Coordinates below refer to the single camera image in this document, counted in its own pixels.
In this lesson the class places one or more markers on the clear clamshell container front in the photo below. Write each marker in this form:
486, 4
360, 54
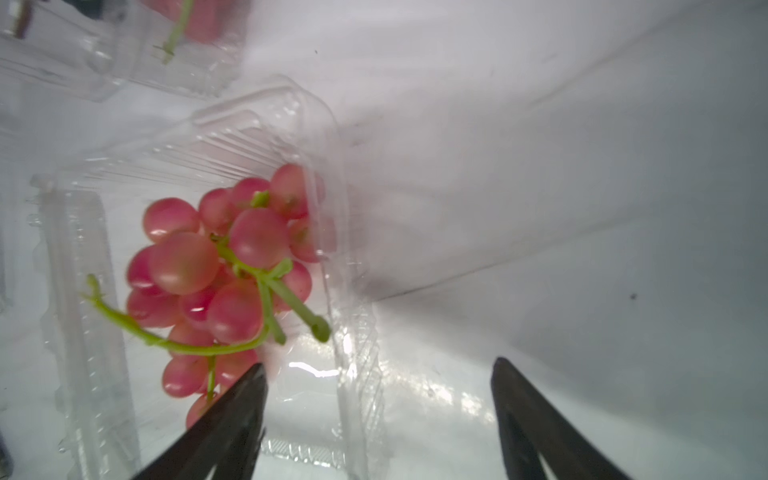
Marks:
90, 49

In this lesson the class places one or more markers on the clear clamshell container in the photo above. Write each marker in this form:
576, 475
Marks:
90, 49
324, 406

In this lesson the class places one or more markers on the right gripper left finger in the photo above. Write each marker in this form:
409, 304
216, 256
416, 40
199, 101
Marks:
225, 442

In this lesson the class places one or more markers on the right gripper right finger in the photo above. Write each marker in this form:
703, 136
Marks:
532, 432

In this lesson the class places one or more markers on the red grape bunch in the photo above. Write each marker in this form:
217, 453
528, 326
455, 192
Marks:
201, 21
215, 278

